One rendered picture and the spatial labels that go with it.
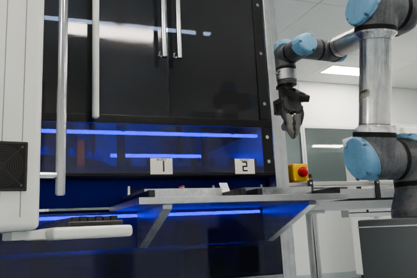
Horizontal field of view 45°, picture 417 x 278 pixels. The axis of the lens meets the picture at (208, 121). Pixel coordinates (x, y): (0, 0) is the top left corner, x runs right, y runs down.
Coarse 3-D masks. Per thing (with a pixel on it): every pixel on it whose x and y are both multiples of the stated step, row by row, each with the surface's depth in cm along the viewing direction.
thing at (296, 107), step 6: (282, 84) 182; (288, 84) 182; (294, 84) 182; (282, 90) 183; (282, 96) 183; (288, 96) 179; (276, 102) 183; (282, 102) 179; (288, 102) 178; (294, 102) 179; (300, 102) 180; (276, 108) 183; (288, 108) 178; (294, 108) 178; (300, 108) 179; (276, 114) 183
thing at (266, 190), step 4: (240, 188) 170; (244, 188) 167; (248, 188) 168; (252, 188) 168; (256, 188) 169; (264, 188) 170; (268, 188) 171; (272, 188) 171; (276, 188) 172; (280, 188) 172; (284, 188) 173; (288, 188) 173; (292, 188) 174; (296, 188) 175; (300, 188) 175; (304, 188) 176; (308, 188) 176; (264, 192) 170; (268, 192) 170; (272, 192) 171; (276, 192) 171; (280, 192) 172; (284, 192) 173; (288, 192) 173; (292, 192) 174; (296, 192) 174; (300, 192) 175; (304, 192) 175; (308, 192) 176
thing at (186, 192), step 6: (138, 192) 162; (156, 192) 157; (162, 192) 157; (168, 192) 158; (174, 192) 159; (180, 192) 159; (186, 192) 160; (192, 192) 161; (198, 192) 162; (204, 192) 162; (210, 192) 163; (216, 192) 164
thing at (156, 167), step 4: (152, 160) 185; (156, 160) 186; (160, 160) 186; (164, 160) 187; (168, 160) 187; (172, 160) 188; (152, 164) 185; (156, 164) 185; (160, 164) 186; (164, 164) 187; (168, 164) 187; (172, 164) 188; (152, 168) 185; (156, 168) 185; (160, 168) 186; (164, 168) 186; (168, 168) 187; (172, 168) 187; (152, 172) 184; (156, 172) 185; (160, 172) 185; (164, 172) 186; (168, 172) 186; (172, 172) 187
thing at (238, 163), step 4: (236, 160) 197; (240, 160) 198; (244, 160) 199; (248, 160) 199; (252, 160) 200; (236, 164) 197; (240, 164) 198; (244, 164) 198; (248, 164) 199; (252, 164) 199; (236, 168) 197; (240, 168) 197; (244, 168) 198; (248, 168) 198; (252, 168) 199; (236, 172) 196; (240, 172) 197; (244, 172) 198; (248, 172) 198; (252, 172) 199
